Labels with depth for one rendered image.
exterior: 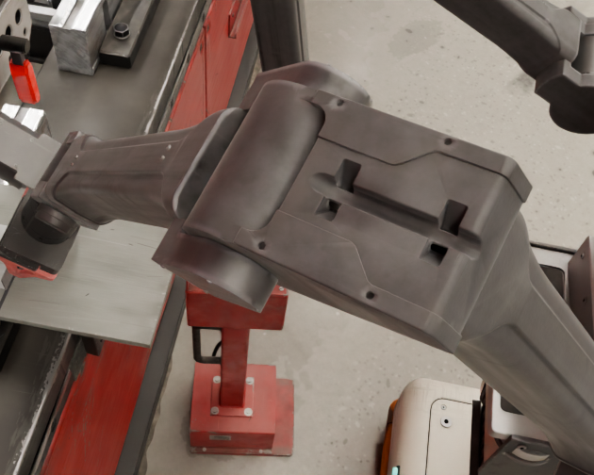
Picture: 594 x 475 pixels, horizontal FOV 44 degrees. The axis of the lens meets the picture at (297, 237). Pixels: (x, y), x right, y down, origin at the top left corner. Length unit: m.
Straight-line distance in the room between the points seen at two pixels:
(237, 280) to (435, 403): 1.37
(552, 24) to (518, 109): 1.87
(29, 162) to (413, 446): 1.11
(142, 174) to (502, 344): 0.22
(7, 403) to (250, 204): 0.72
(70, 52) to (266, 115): 0.98
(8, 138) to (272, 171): 0.45
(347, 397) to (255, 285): 1.62
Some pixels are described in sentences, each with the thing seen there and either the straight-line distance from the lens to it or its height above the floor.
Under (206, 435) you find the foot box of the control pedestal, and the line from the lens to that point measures 1.77.
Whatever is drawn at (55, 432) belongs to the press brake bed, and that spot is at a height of 0.77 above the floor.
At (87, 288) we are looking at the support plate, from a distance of 0.89.
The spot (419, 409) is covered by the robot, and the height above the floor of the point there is 0.28.
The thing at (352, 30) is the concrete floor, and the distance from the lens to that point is 2.80.
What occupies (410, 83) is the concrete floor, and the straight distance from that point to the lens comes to 2.64.
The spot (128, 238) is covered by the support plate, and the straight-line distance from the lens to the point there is 0.92.
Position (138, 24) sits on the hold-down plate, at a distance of 1.34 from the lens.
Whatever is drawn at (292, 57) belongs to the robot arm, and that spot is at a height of 1.17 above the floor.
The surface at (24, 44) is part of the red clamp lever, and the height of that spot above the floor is 1.19.
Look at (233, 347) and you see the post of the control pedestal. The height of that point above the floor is 0.44.
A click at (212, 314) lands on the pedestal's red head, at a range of 1.19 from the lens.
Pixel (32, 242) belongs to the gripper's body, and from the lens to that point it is 0.82.
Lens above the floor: 1.76
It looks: 55 degrees down
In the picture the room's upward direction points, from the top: 9 degrees clockwise
